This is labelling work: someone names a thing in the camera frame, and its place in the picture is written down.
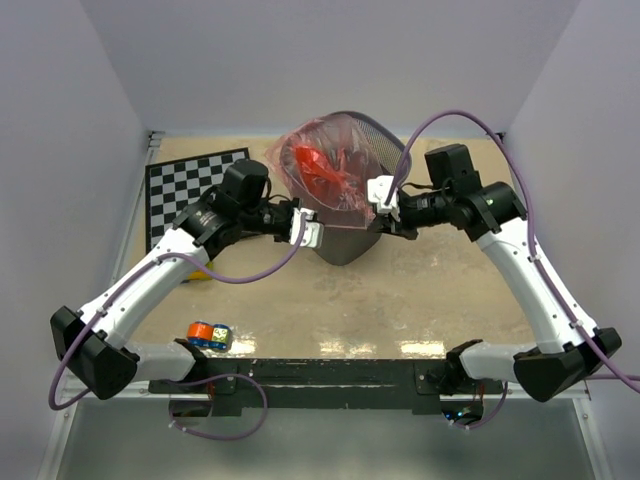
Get black white chessboard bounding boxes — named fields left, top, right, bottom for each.
left=145, top=147, right=250, bottom=253

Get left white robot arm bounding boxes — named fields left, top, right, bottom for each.
left=48, top=160, right=315, bottom=410

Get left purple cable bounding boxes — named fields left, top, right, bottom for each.
left=47, top=219, right=307, bottom=441

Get grey mesh trash bin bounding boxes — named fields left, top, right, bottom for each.
left=316, top=111, right=405, bottom=266

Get yellow blue toy blocks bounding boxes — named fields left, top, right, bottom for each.
left=183, top=270, right=212, bottom=283

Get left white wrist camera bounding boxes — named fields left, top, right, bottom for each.
left=289, top=207, right=324, bottom=249

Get purple cable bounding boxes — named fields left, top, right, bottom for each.
left=47, top=219, right=307, bottom=441
left=384, top=109, right=640, bottom=431

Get orange tape roll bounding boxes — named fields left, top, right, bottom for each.
left=186, top=322, right=214, bottom=348

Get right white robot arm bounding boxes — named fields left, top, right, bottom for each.
left=366, top=144, right=621, bottom=402

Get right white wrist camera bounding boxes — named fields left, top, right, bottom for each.
left=366, top=175, right=399, bottom=219

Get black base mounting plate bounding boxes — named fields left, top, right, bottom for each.
left=149, top=358, right=503, bottom=417

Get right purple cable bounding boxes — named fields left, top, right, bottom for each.
left=384, top=109, right=640, bottom=431

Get red plastic trash bag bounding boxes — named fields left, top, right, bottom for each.
left=265, top=113, right=383, bottom=230

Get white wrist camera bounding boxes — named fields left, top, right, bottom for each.
left=366, top=175, right=399, bottom=219
left=289, top=207, right=324, bottom=249

